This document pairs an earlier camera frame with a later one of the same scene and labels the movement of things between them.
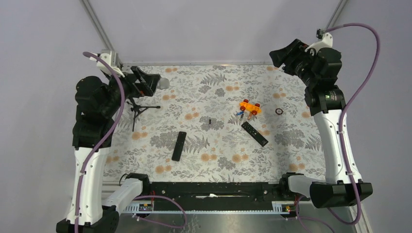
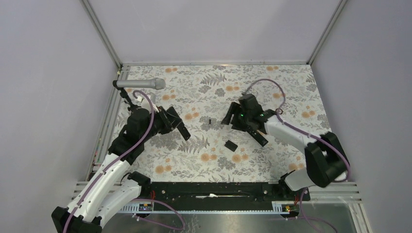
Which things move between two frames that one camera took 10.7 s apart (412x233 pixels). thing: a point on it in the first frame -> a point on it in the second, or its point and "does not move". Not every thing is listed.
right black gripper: (296, 51) -> (227, 119)
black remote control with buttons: (254, 133) does not move
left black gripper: (148, 85) -> (161, 113)
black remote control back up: (179, 146) -> (177, 122)
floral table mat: (244, 123) does not move
